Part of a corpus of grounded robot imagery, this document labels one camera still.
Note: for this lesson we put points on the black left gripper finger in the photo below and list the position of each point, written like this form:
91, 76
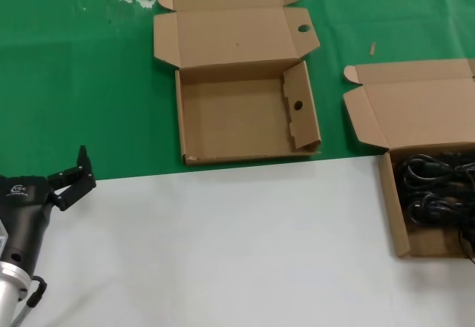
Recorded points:
76, 182

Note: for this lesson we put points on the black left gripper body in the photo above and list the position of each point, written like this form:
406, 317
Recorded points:
22, 212

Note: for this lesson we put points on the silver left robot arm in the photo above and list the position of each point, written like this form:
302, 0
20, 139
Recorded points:
9, 290

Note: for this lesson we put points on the cardboard box with round holes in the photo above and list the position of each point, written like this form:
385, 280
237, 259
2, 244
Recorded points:
230, 119

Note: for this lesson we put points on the plain open cardboard box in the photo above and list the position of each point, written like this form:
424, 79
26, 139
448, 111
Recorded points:
408, 112

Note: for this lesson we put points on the green table mat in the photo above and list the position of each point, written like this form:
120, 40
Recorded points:
74, 82

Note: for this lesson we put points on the small cardboard scrap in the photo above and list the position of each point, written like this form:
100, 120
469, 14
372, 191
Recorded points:
373, 49

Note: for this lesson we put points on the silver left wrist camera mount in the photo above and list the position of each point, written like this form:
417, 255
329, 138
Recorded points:
2, 238

